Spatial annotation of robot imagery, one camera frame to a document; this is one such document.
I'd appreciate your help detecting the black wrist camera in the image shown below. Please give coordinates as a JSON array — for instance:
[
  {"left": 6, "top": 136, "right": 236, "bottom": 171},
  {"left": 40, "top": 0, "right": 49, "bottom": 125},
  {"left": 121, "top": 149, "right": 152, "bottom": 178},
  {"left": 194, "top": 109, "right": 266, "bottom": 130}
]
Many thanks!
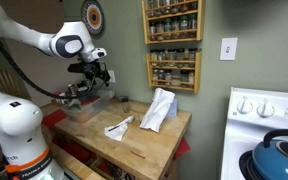
[{"left": 67, "top": 62, "right": 89, "bottom": 74}]

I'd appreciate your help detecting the small glass spice jar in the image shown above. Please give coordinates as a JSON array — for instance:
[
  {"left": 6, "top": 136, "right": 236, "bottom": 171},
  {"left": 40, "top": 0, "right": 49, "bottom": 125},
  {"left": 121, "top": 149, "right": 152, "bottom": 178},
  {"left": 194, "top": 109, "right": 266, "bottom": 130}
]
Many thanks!
[{"left": 121, "top": 95, "right": 131, "bottom": 114}]

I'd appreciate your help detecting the wooden spice rack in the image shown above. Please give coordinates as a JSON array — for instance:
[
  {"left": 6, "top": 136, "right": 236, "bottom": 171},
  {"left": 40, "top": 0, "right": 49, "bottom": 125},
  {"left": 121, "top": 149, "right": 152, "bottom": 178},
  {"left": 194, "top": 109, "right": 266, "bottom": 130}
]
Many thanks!
[
  {"left": 141, "top": 0, "right": 206, "bottom": 45},
  {"left": 146, "top": 49, "right": 202, "bottom": 94}
]

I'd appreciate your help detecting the white light switch plate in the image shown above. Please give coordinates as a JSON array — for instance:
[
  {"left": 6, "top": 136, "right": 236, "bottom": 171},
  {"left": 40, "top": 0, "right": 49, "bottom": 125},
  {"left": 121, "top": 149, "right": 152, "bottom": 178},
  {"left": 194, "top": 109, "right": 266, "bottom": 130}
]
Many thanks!
[{"left": 219, "top": 37, "right": 239, "bottom": 62}]

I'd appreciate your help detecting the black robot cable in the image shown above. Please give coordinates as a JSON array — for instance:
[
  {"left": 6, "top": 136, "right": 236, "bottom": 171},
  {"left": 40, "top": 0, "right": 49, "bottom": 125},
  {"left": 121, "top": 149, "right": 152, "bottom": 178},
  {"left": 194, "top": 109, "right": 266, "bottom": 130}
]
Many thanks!
[{"left": 0, "top": 28, "right": 85, "bottom": 101}]

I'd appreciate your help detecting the wooden butcher block cart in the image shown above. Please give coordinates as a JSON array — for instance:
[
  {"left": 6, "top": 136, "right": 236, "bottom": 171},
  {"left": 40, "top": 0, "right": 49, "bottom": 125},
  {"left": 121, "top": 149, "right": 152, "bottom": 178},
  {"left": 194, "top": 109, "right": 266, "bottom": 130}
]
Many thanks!
[{"left": 52, "top": 99, "right": 192, "bottom": 180}]

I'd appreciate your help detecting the black stove burner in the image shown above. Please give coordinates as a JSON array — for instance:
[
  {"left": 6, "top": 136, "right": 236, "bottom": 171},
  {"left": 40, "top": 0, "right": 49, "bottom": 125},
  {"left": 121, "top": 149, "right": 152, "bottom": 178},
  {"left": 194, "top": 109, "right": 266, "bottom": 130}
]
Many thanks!
[{"left": 238, "top": 149, "right": 262, "bottom": 180}]

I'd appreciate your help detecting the crumpled white napkin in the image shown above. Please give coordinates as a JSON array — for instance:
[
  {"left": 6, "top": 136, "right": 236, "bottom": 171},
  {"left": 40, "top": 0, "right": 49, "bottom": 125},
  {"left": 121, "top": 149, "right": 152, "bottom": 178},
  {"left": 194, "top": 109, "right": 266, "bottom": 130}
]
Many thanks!
[{"left": 103, "top": 115, "right": 136, "bottom": 142}]

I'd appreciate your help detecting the white wall outlet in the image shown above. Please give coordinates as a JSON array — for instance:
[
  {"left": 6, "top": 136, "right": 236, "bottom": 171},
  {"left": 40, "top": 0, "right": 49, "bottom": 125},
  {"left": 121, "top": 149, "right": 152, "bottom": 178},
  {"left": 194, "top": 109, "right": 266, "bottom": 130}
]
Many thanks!
[{"left": 107, "top": 69, "right": 116, "bottom": 84}]

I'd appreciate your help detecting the white electric stove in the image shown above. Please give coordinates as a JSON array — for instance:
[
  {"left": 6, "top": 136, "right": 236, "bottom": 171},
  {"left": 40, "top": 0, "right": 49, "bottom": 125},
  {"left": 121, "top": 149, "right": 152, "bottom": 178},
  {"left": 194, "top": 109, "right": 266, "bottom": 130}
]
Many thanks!
[{"left": 220, "top": 87, "right": 288, "bottom": 180}]

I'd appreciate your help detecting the wooden bench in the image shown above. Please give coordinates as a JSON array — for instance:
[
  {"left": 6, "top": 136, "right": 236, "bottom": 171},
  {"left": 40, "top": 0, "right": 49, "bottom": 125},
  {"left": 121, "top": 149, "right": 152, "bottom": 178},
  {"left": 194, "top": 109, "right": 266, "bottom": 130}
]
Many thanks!
[{"left": 48, "top": 143, "right": 105, "bottom": 180}]

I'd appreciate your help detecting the red hanging cloth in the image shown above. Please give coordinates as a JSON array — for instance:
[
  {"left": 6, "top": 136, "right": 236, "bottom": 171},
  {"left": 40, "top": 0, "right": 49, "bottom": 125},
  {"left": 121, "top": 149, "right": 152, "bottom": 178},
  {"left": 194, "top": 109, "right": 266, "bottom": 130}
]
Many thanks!
[{"left": 173, "top": 137, "right": 191, "bottom": 161}]

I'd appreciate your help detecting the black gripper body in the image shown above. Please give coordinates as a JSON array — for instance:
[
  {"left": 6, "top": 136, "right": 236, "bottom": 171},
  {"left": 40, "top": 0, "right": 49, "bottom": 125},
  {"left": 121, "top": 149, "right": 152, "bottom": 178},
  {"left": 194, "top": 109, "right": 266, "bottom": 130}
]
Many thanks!
[{"left": 81, "top": 60, "right": 109, "bottom": 84}]

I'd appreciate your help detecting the red silicone mat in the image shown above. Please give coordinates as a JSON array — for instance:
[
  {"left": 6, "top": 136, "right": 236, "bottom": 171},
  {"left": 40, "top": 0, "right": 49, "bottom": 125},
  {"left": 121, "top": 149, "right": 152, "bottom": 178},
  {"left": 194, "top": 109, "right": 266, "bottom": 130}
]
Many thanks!
[{"left": 41, "top": 109, "right": 67, "bottom": 129}]

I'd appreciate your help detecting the blue kettle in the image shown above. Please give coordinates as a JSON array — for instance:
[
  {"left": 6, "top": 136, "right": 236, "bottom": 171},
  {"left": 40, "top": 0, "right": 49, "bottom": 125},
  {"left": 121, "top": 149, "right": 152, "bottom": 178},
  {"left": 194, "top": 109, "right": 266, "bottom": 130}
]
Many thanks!
[{"left": 252, "top": 129, "right": 288, "bottom": 180}]

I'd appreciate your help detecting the clear plastic storage bin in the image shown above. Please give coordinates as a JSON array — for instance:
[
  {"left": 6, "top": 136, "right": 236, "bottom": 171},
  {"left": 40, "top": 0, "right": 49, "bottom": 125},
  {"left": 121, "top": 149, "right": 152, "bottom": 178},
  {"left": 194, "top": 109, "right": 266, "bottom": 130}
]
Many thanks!
[{"left": 61, "top": 89, "right": 116, "bottom": 124}]

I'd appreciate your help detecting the white stove knob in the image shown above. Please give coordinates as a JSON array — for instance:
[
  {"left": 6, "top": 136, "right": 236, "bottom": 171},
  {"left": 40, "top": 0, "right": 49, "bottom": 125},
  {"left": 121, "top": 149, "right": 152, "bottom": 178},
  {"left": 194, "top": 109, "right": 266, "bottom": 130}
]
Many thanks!
[
  {"left": 256, "top": 98, "right": 276, "bottom": 118},
  {"left": 237, "top": 96, "right": 254, "bottom": 115}
]

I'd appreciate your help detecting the white paper bag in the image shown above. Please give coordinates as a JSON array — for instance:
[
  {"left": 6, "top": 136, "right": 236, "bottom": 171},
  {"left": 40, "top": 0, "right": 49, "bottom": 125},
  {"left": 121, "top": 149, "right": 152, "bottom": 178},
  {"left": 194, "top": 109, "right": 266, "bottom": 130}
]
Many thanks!
[{"left": 139, "top": 87, "right": 177, "bottom": 133}]

